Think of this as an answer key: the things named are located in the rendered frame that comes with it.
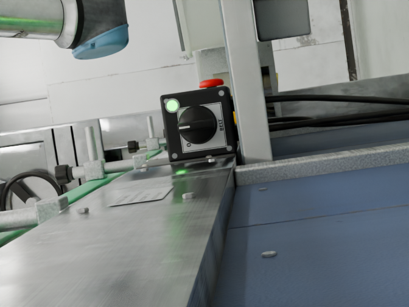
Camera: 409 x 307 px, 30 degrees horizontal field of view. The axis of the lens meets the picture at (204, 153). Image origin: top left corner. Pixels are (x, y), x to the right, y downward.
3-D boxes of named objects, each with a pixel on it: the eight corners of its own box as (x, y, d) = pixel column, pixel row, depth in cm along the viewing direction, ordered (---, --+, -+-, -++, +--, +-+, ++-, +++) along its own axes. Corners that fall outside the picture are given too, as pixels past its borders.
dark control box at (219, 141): (241, 148, 96) (176, 158, 97) (232, 85, 96) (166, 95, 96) (240, 153, 88) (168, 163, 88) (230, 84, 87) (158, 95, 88)
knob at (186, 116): (220, 141, 88) (218, 142, 85) (181, 146, 88) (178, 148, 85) (214, 102, 88) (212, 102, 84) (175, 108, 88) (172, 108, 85)
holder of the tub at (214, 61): (253, 164, 183) (221, 168, 184) (237, 49, 181) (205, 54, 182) (253, 170, 166) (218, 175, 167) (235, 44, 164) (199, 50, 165)
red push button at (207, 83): (201, 102, 122) (198, 81, 122) (226, 98, 122) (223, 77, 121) (200, 102, 118) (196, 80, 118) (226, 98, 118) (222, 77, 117)
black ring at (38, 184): (72, 229, 253) (10, 237, 254) (61, 165, 251) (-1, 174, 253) (68, 231, 248) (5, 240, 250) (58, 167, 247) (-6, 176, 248)
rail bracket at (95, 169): (155, 170, 106) (61, 183, 107) (147, 117, 106) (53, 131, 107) (151, 173, 102) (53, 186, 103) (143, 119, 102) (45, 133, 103)
